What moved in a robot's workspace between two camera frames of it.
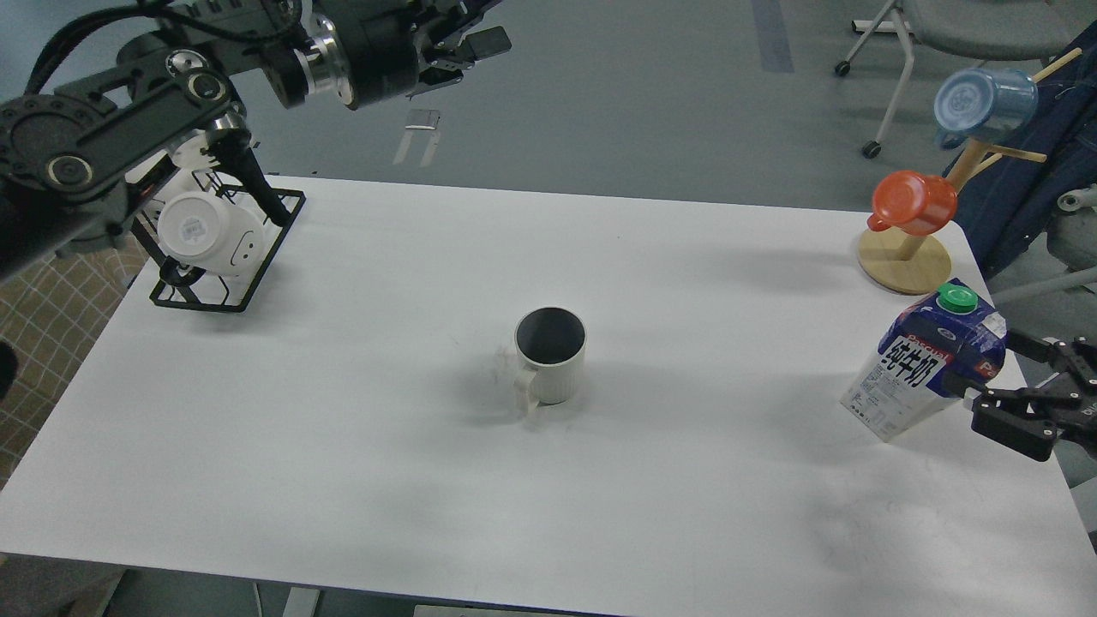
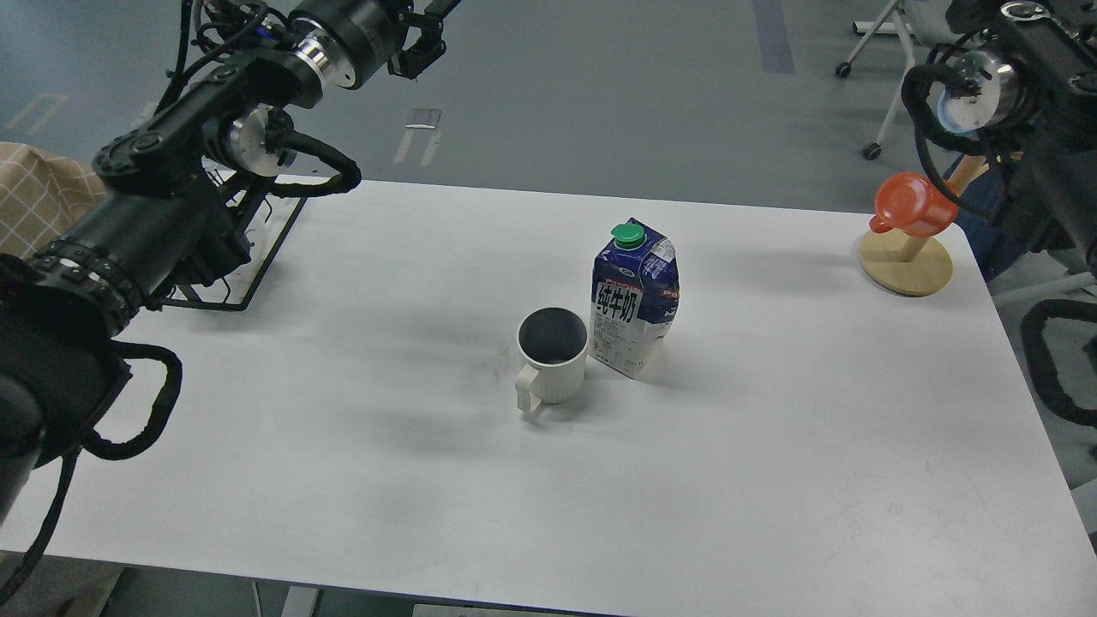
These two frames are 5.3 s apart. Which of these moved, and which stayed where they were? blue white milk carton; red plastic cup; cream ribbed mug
Moved: blue white milk carton
Stayed: cream ribbed mug; red plastic cup
